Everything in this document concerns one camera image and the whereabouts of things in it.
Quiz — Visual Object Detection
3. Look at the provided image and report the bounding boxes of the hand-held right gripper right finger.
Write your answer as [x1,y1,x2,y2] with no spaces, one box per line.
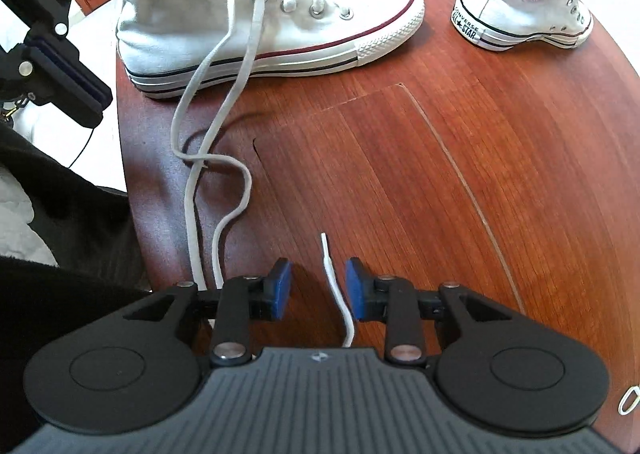
[346,257,511,366]

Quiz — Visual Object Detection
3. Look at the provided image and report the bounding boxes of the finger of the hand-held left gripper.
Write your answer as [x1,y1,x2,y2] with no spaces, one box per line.
[0,46,108,129]
[0,0,113,102]

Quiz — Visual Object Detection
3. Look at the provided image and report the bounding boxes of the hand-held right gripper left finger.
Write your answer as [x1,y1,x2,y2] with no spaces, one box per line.
[125,258,292,367]

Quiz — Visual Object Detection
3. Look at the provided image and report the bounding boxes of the cream high-top canvas sneaker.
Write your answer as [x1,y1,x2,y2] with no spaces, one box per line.
[92,0,426,100]

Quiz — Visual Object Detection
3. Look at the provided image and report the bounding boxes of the white shoelace threaded through sneaker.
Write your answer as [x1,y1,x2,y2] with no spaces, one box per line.
[171,0,357,350]

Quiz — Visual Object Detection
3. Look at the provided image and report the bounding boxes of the white quilted cloth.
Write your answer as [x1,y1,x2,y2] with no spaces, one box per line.
[0,106,60,267]

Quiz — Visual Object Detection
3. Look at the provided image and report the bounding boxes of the loose white shoelace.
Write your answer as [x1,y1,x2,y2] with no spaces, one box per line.
[618,386,640,416]

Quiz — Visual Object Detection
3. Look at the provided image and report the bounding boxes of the black cable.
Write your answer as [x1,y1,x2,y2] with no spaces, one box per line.
[67,125,98,170]

